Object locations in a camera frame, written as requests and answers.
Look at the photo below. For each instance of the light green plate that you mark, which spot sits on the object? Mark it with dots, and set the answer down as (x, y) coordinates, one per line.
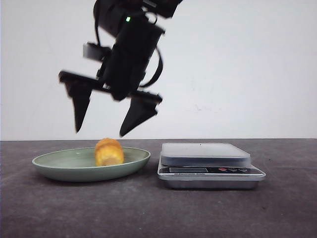
(78, 165)

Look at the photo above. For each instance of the yellow corn cob piece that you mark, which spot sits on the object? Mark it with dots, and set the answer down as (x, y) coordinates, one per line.
(108, 152)

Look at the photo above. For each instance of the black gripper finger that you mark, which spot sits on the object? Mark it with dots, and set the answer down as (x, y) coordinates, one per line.
(140, 110)
(80, 93)

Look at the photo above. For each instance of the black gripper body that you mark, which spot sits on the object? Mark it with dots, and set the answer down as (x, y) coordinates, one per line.
(122, 72)

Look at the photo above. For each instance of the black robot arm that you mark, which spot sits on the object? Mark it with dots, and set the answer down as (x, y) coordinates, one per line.
(110, 15)

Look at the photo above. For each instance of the silver digital kitchen scale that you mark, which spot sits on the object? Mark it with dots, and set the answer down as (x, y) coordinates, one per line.
(207, 166)

